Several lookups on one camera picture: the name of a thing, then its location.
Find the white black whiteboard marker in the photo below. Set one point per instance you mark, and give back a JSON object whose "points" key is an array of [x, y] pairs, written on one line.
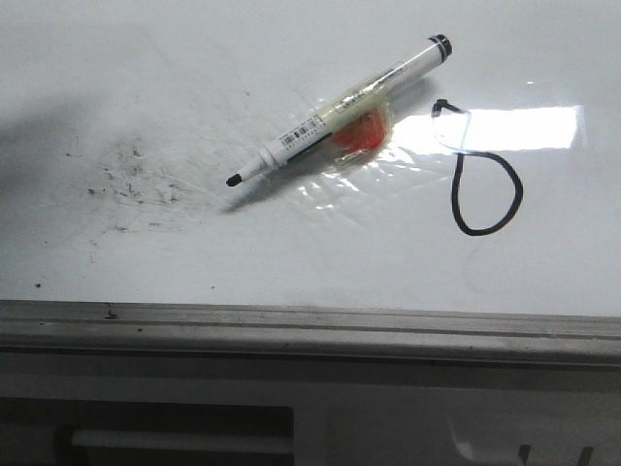
{"points": [[343, 111]]}

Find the white cabinet under whiteboard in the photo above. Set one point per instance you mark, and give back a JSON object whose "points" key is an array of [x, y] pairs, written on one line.
{"points": [[95, 409]]}

